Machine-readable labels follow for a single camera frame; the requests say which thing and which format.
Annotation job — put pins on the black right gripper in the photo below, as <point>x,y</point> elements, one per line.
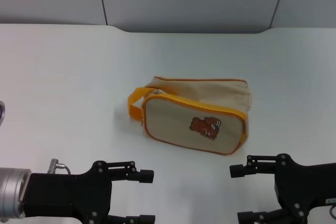
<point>304,184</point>

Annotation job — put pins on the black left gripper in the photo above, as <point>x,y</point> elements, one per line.
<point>65,195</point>

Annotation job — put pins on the beige orange-trimmed bear food bag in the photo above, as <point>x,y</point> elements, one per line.
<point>170,121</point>

